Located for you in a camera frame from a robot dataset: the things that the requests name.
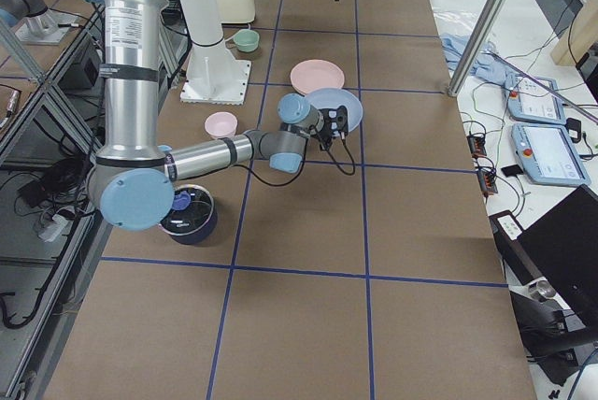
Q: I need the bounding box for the light blue plate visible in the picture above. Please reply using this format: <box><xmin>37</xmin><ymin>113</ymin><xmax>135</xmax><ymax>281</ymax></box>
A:
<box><xmin>305</xmin><ymin>87</ymin><xmax>364</xmax><ymax>136</ymax></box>

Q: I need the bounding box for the pink plate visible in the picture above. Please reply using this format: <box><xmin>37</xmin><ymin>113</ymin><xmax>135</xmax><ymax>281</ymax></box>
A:
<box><xmin>290</xmin><ymin>59</ymin><xmax>345</xmax><ymax>94</ymax></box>

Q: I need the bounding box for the pink bowl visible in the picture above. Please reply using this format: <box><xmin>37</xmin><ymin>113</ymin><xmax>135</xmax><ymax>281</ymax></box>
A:
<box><xmin>204</xmin><ymin>111</ymin><xmax>238</xmax><ymax>139</ymax></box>

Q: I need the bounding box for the green bowl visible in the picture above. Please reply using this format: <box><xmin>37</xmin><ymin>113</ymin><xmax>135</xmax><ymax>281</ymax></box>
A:
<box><xmin>233</xmin><ymin>29</ymin><xmax>260</xmax><ymax>53</ymax></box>

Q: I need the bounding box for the light blue cloth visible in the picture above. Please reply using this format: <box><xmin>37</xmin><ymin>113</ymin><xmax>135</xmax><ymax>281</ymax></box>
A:
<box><xmin>440</xmin><ymin>32</ymin><xmax>520</xmax><ymax>89</ymax></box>

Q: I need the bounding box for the dark blue pot with lid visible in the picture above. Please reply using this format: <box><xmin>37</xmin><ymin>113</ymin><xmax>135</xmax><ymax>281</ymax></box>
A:
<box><xmin>158</xmin><ymin>184</ymin><xmax>218</xmax><ymax>245</ymax></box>

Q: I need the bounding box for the upper teach pendant tablet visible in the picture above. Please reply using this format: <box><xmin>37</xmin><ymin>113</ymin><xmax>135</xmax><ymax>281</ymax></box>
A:
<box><xmin>505</xmin><ymin>74</ymin><xmax>566</xmax><ymax>125</ymax></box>

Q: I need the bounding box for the teach pendant tablet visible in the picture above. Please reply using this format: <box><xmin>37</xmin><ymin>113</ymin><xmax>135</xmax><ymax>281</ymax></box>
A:
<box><xmin>511</xmin><ymin>122</ymin><xmax>591</xmax><ymax>187</ymax></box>
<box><xmin>505</xmin><ymin>74</ymin><xmax>566</xmax><ymax>125</ymax></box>

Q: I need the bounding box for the lower teach pendant tablet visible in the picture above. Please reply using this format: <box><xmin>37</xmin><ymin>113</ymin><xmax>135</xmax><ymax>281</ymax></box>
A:
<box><xmin>511</xmin><ymin>122</ymin><xmax>591</xmax><ymax>187</ymax></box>

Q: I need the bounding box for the black laptop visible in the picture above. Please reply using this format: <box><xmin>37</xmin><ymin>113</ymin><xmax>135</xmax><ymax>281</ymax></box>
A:
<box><xmin>490</xmin><ymin>185</ymin><xmax>597</xmax><ymax>315</ymax></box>

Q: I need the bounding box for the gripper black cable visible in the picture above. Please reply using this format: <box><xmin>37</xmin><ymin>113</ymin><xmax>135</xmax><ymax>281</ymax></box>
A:
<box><xmin>242</xmin><ymin>126</ymin><xmax>356</xmax><ymax>188</ymax></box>

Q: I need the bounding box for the white camera pole base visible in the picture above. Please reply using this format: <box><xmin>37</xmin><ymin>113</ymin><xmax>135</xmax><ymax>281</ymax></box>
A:
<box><xmin>179</xmin><ymin>0</ymin><xmax>251</xmax><ymax>105</ymax></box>

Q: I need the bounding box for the aluminium frame post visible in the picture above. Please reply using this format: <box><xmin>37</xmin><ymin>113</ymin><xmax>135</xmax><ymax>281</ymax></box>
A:
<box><xmin>447</xmin><ymin>0</ymin><xmax>505</xmax><ymax>97</ymax></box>

